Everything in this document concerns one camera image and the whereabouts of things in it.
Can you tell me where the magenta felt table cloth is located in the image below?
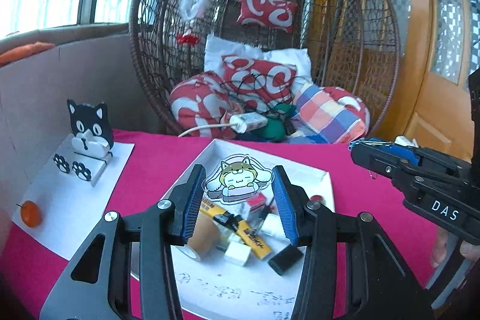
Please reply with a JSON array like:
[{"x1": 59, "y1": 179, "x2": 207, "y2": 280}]
[{"x1": 1, "y1": 131, "x2": 437, "y2": 319}]

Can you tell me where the small red white hanging pillow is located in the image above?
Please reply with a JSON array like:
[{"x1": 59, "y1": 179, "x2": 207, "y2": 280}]
[{"x1": 237, "y1": 0, "x2": 298, "y2": 34}]

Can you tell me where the white power strip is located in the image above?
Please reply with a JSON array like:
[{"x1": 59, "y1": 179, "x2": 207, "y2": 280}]
[{"x1": 229, "y1": 112, "x2": 268, "y2": 134}]

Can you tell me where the green cloth item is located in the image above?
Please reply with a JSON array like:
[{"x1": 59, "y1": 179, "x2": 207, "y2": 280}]
[{"x1": 256, "y1": 103, "x2": 295, "y2": 142}]

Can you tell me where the wicker hanging egg chair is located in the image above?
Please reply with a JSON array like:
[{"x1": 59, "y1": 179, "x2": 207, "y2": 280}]
[{"x1": 128, "y1": 0, "x2": 400, "y2": 134}]

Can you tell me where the white paper sheet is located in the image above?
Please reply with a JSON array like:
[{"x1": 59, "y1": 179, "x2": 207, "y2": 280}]
[{"x1": 12, "y1": 135, "x2": 134, "y2": 260}]

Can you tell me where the black rectangular small box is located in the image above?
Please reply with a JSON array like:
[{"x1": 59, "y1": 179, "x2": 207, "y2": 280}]
[{"x1": 268, "y1": 244, "x2": 304, "y2": 276}]

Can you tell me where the person's right hand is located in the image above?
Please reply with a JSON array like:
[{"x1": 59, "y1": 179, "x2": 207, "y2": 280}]
[{"x1": 429, "y1": 227, "x2": 480, "y2": 270}]

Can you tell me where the brown tape roll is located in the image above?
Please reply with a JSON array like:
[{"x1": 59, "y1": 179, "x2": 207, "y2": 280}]
[{"x1": 176, "y1": 212, "x2": 221, "y2": 262}]

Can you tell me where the red white patterned cushion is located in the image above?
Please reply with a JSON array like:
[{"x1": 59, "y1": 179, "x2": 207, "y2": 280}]
[{"x1": 168, "y1": 54, "x2": 372, "y2": 145}]

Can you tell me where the plaid pillow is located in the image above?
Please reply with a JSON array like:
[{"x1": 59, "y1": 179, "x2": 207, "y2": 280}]
[{"x1": 289, "y1": 84, "x2": 370, "y2": 144}]

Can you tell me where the small orange fruit toy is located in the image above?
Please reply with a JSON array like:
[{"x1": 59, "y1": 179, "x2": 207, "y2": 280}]
[{"x1": 17, "y1": 201, "x2": 42, "y2": 228}]

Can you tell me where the black white cat phone stand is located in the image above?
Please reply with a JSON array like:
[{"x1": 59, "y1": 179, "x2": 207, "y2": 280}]
[{"x1": 53, "y1": 99, "x2": 114, "y2": 187}]

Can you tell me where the yellow black lighter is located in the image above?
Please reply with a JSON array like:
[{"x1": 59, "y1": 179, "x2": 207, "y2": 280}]
[{"x1": 200, "y1": 202, "x2": 272, "y2": 260}]

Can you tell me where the white charger plug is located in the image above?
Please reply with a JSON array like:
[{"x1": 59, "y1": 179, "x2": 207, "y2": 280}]
[{"x1": 224, "y1": 242, "x2": 251, "y2": 266}]

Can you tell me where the white shallow cardboard box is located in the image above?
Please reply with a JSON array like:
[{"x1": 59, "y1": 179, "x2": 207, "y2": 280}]
[{"x1": 128, "y1": 136, "x2": 335, "y2": 319}]

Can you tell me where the red white card box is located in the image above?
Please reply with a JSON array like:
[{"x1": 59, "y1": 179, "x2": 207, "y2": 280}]
[{"x1": 238, "y1": 193, "x2": 267, "y2": 221}]

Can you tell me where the dark red cylindrical jar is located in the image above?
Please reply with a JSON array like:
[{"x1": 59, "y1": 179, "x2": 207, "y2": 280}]
[{"x1": 310, "y1": 195, "x2": 325, "y2": 204}]

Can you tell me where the white red item table edge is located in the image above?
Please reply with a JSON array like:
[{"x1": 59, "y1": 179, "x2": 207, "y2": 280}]
[{"x1": 394, "y1": 136, "x2": 418, "y2": 148}]

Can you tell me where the wooden glass door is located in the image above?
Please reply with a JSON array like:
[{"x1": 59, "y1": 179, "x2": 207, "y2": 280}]
[{"x1": 307, "y1": 0, "x2": 479, "y2": 160}]

